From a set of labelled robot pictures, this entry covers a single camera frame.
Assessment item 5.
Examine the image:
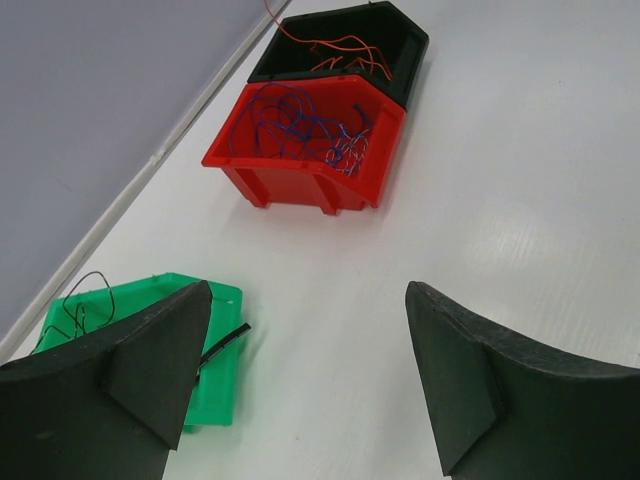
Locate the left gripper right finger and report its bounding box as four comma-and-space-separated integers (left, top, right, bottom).
405, 281, 639, 479

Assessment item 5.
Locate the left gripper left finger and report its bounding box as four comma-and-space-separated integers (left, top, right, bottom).
1, 281, 212, 479

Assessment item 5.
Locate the orange wire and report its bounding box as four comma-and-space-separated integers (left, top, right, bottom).
262, 0, 394, 81

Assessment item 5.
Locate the green plastic bin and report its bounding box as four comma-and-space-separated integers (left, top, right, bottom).
34, 273, 249, 434

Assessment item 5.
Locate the blue white twisted wire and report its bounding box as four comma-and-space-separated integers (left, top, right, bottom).
323, 132, 374, 177

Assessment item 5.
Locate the black plastic bin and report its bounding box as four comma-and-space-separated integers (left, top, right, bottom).
248, 1, 430, 109

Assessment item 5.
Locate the red plastic bin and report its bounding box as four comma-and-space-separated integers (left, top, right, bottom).
201, 75, 406, 215

